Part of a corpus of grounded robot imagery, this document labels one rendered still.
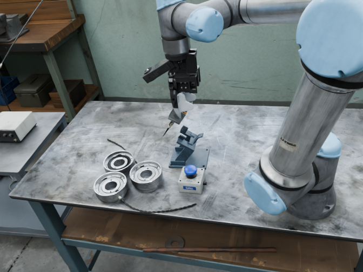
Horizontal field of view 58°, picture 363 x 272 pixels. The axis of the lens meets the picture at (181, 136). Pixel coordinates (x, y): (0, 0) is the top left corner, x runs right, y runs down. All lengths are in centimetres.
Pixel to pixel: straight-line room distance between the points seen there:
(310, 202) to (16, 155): 125
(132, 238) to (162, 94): 178
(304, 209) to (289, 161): 28
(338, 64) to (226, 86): 221
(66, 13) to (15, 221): 153
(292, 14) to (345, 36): 26
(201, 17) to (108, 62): 217
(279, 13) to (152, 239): 87
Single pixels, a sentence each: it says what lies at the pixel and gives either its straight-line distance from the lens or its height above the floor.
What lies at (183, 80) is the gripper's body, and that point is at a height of 112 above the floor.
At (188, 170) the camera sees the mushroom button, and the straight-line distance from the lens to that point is 99.
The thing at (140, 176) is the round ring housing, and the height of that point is 82.
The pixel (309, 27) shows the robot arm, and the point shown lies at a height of 138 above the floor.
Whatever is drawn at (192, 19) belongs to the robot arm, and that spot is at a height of 131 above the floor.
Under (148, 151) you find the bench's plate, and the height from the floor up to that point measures 80.
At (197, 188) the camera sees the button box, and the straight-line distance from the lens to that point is 100.
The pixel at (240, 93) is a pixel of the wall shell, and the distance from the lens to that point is 269.
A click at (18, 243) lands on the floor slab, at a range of 225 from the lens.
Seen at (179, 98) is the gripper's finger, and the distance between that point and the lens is 96.
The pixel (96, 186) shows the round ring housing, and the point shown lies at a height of 83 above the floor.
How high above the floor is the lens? 155
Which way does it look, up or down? 37 degrees down
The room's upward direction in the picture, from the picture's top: 9 degrees counter-clockwise
